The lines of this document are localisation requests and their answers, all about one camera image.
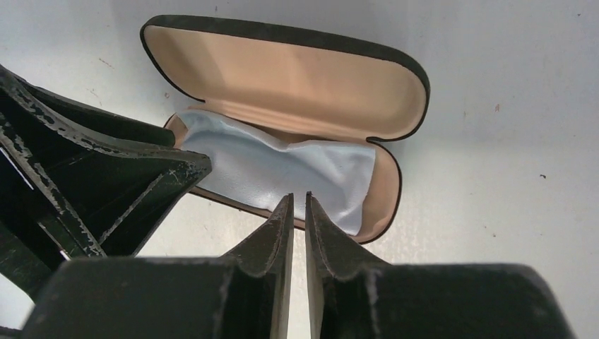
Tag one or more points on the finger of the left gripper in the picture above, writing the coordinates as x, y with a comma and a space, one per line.
78, 181

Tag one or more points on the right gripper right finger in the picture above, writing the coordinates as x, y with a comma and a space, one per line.
355, 294

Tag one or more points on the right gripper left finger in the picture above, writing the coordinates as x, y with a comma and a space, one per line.
244, 293

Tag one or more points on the black glasses case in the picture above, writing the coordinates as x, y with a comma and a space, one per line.
297, 85

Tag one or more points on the light blue cleaning cloth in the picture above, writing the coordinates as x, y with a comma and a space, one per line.
256, 169

